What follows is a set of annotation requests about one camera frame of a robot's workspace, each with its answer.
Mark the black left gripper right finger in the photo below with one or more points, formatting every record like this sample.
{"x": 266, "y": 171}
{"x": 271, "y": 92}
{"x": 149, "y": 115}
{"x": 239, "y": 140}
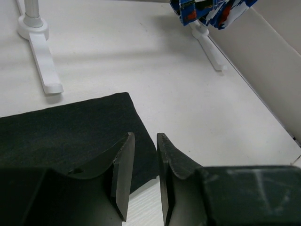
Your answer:
{"x": 180, "y": 186}

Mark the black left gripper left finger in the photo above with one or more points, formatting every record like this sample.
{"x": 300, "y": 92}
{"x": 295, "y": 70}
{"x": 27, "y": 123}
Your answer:
{"x": 98, "y": 190}

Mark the black trousers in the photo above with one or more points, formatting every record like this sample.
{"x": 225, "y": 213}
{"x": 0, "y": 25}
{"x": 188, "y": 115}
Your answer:
{"x": 67, "y": 136}

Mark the blue patterned garment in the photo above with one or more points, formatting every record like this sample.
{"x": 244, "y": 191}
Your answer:
{"x": 217, "y": 13}

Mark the white metal clothes rack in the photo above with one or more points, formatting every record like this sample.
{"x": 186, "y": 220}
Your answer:
{"x": 36, "y": 30}

